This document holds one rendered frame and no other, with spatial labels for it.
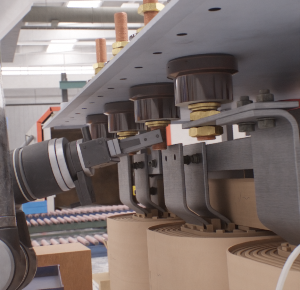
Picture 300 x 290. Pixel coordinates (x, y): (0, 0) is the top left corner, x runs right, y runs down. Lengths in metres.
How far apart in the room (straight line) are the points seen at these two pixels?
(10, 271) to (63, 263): 1.32
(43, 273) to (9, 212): 1.06
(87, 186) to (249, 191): 0.31
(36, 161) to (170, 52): 0.42
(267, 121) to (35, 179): 0.58
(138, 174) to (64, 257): 0.78
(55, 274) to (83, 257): 0.26
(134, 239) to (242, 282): 0.71
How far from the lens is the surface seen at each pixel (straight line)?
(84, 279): 2.39
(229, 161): 1.08
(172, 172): 1.21
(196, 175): 1.22
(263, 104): 0.74
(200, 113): 0.95
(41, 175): 1.21
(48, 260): 2.37
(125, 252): 1.55
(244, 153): 1.01
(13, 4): 12.00
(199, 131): 0.94
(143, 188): 1.63
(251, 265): 0.80
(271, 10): 0.72
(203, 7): 0.68
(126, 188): 1.62
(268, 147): 0.81
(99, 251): 9.52
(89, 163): 1.18
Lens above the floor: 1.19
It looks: 3 degrees up
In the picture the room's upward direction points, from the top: 4 degrees counter-clockwise
